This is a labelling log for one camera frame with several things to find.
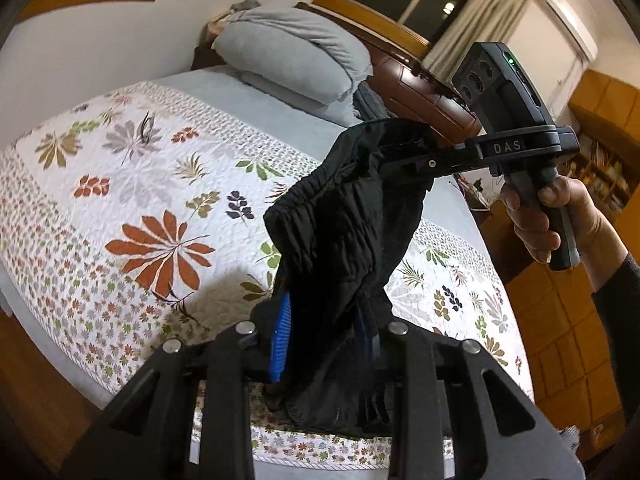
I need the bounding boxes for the wooden wall shelf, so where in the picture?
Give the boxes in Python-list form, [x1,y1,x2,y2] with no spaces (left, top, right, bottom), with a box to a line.
[569,130,632,212]

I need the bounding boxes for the person's right forearm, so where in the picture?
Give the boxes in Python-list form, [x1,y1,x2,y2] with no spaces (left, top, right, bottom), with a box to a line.
[589,252,640,428]

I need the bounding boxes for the floral quilted bedspread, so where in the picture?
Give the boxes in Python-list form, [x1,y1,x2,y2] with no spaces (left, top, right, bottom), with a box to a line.
[0,80,537,465]

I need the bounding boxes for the black quilted pants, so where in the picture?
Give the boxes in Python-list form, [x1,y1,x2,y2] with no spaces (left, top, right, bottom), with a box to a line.
[262,119,437,437]

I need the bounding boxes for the bed with grey sheet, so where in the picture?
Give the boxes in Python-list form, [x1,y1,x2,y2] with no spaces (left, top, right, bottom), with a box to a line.
[0,66,538,473]

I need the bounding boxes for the dark grey blanket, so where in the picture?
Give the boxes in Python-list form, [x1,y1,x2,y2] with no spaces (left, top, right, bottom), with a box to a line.
[352,81,397,122]

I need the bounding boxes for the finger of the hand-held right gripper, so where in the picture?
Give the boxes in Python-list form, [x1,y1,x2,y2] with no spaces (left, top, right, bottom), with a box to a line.
[382,141,483,182]

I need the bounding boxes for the person's right hand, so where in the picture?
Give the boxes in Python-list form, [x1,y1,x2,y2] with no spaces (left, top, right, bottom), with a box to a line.
[500,175,629,292]

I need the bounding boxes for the wooden wardrobe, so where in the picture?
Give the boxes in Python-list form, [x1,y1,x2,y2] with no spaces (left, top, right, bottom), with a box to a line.
[504,69,640,443]

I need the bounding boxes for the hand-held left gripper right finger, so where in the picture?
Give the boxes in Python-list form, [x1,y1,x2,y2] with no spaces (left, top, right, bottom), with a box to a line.
[356,309,582,480]

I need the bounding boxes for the white air conditioner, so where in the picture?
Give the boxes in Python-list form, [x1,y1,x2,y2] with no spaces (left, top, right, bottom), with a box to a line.
[541,0,599,59]

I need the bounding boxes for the dark wooden headboard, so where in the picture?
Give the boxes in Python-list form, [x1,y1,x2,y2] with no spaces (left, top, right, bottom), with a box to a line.
[192,2,485,145]

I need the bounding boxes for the beige curtain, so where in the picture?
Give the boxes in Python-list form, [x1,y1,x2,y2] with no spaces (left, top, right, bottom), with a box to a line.
[421,0,534,80]

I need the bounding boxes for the folded grey duvet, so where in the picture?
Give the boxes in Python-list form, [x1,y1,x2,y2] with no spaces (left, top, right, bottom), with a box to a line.
[214,0,374,105]
[239,70,362,127]

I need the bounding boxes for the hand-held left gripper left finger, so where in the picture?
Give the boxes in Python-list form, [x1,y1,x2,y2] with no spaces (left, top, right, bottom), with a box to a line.
[60,292,294,480]

